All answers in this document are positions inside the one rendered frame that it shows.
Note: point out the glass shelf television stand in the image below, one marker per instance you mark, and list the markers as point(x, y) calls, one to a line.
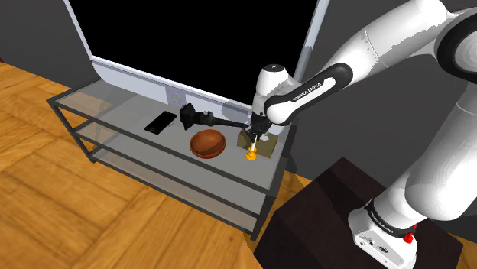
point(123, 111)

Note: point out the large flat screen television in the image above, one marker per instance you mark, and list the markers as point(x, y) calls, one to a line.
point(193, 41)

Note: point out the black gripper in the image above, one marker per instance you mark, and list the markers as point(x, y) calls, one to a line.
point(258, 126)

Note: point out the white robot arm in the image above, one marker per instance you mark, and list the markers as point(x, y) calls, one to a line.
point(428, 175)

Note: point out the brown wooden bowl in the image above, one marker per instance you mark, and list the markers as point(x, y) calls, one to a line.
point(207, 143)

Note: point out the olive tissue box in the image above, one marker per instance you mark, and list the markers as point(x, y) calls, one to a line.
point(266, 146)

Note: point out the white candle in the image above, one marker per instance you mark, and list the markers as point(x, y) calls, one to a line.
point(251, 153)

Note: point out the black smartphone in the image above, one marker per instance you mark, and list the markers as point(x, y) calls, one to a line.
point(160, 122)

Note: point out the dark robot stand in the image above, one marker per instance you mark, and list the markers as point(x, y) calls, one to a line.
point(316, 223)

